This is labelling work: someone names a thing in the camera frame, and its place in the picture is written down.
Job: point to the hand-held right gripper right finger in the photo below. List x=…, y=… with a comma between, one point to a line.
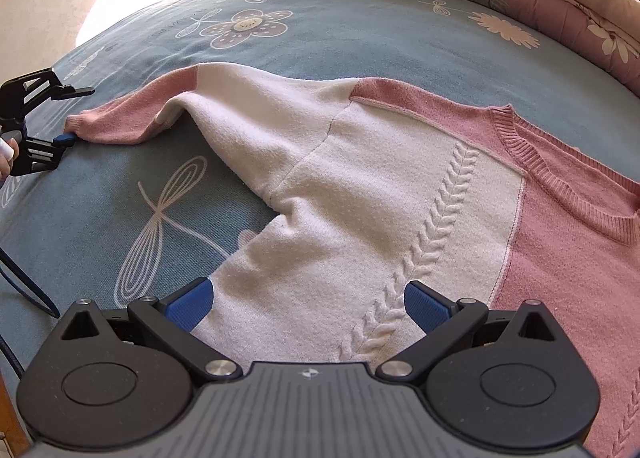
x=425, y=305

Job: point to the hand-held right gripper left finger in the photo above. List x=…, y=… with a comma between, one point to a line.
x=192, y=305

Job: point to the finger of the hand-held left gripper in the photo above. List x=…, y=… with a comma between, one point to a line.
x=65, y=139
x=55, y=90

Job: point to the pink and white sweater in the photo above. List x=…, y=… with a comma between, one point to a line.
x=375, y=178

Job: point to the person's left hand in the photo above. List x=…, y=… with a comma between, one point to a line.
x=4, y=168

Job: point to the blue printed bed sheet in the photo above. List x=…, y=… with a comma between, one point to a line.
x=125, y=198

